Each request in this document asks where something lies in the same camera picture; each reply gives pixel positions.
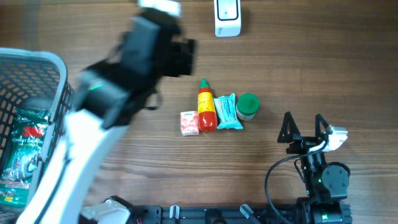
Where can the grey plastic shopping basket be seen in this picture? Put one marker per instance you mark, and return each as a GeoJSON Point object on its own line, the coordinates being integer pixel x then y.
{"type": "Point", "coordinates": [33, 80]}

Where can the green 3M gloves packet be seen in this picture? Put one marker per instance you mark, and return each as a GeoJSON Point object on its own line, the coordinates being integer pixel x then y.
{"type": "Point", "coordinates": [27, 139]}

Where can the small red white carton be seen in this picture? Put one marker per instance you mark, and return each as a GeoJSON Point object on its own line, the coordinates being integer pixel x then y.
{"type": "Point", "coordinates": [189, 123]}

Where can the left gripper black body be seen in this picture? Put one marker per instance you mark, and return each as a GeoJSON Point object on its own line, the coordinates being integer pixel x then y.
{"type": "Point", "coordinates": [185, 66]}

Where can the white barcode scanner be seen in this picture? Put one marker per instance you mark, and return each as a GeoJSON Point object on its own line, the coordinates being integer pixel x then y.
{"type": "Point", "coordinates": [228, 21]}

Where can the red chili sauce bottle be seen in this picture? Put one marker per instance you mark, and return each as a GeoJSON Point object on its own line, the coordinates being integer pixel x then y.
{"type": "Point", "coordinates": [207, 117]}

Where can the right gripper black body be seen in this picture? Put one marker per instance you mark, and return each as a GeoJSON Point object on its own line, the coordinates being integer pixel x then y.
{"type": "Point", "coordinates": [303, 144]}

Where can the green lid jar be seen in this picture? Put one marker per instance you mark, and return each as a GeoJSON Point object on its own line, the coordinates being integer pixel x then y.
{"type": "Point", "coordinates": [247, 106]}

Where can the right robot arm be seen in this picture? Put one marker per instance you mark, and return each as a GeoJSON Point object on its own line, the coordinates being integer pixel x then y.
{"type": "Point", "coordinates": [326, 182]}

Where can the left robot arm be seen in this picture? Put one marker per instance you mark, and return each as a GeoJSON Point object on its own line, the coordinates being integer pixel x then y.
{"type": "Point", "coordinates": [109, 95]}

